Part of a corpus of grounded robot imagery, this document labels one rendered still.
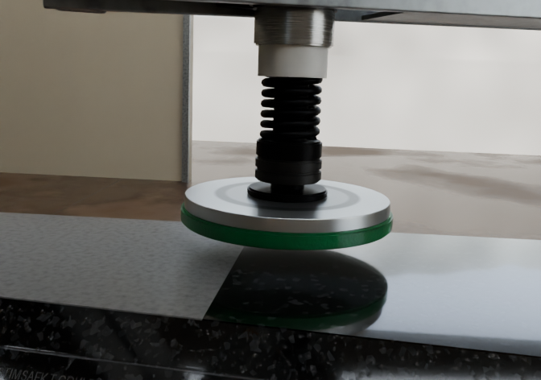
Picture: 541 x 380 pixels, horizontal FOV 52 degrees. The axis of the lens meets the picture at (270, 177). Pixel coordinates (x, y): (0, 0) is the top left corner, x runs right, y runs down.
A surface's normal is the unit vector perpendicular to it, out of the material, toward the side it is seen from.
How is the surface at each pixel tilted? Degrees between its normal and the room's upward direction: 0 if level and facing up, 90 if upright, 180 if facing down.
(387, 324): 0
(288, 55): 90
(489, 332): 0
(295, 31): 90
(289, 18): 90
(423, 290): 0
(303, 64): 90
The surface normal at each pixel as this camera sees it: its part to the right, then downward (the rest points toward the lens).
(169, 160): -0.07, 0.17
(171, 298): 0.04, -0.99
